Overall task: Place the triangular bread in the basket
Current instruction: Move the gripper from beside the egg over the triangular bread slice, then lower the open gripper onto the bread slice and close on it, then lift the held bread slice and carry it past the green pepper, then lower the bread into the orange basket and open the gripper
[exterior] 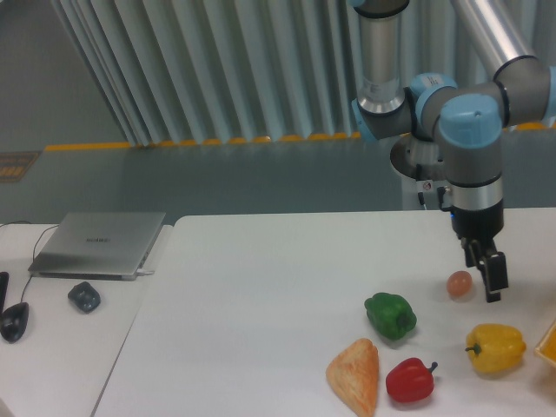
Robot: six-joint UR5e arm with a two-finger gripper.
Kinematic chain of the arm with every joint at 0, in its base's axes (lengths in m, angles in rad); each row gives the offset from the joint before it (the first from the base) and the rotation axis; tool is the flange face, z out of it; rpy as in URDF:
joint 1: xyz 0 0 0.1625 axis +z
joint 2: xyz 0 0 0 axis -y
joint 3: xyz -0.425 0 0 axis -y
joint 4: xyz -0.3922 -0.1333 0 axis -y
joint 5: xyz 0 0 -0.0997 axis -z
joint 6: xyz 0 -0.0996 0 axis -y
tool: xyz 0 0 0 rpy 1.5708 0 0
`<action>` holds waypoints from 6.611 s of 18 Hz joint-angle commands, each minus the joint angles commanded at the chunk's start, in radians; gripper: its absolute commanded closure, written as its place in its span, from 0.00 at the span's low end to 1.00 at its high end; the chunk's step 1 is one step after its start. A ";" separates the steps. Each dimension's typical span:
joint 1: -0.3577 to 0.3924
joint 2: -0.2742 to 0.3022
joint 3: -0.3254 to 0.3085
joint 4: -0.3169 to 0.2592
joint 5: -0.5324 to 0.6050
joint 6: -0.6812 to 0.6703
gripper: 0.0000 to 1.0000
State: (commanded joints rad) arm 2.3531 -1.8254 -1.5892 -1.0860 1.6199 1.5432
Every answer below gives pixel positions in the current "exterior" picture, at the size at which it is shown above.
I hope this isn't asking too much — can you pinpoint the dark grey small case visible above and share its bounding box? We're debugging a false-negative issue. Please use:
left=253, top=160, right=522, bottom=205
left=68, top=281, right=101, bottom=314

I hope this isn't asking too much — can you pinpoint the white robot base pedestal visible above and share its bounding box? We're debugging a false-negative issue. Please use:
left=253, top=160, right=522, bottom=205
left=390, top=135, right=447, bottom=210

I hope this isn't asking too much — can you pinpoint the black cable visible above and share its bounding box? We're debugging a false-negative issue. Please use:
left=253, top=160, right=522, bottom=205
left=0, top=221, right=62, bottom=305

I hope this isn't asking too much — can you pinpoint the green bell pepper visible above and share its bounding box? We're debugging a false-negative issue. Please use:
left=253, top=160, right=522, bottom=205
left=364, top=292, right=417, bottom=341

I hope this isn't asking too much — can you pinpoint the small side table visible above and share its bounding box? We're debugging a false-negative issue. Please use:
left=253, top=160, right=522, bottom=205
left=1, top=224, right=172, bottom=416

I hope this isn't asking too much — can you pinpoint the grey folding curtain screen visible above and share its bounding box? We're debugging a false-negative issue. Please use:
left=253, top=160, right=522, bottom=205
left=50, top=0, right=496, bottom=147

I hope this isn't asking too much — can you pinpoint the triangular toasted bread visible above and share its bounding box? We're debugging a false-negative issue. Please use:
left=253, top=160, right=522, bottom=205
left=325, top=338, right=379, bottom=417

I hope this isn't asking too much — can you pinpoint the yellow bell pepper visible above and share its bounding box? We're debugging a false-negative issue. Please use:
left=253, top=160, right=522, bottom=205
left=465, top=323, right=526, bottom=374

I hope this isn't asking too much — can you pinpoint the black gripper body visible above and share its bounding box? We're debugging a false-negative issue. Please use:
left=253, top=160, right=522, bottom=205
left=450, top=203, right=504, bottom=257

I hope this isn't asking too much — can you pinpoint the brown egg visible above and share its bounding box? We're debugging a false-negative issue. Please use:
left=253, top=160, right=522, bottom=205
left=446, top=270, right=473, bottom=298

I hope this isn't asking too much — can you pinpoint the black computer mouse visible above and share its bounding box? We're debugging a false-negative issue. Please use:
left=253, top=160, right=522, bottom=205
left=1, top=301, right=30, bottom=343

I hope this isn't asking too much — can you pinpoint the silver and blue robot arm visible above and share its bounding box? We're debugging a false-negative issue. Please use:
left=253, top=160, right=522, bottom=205
left=351, top=1, right=555, bottom=302

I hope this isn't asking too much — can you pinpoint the silver closed laptop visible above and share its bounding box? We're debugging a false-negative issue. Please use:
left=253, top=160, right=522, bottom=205
left=29, top=212, right=165, bottom=281

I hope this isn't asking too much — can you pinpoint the red bell pepper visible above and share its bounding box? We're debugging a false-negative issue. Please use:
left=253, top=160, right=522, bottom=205
left=386, top=357, right=438, bottom=403

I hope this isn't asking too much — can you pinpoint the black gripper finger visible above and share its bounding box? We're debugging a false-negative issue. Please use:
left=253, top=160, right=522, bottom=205
left=464, top=241, right=482, bottom=268
left=479, top=252, right=508, bottom=303

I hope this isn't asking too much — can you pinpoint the black handheld device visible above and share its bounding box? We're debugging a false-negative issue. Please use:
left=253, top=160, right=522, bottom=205
left=0, top=271, right=10, bottom=314

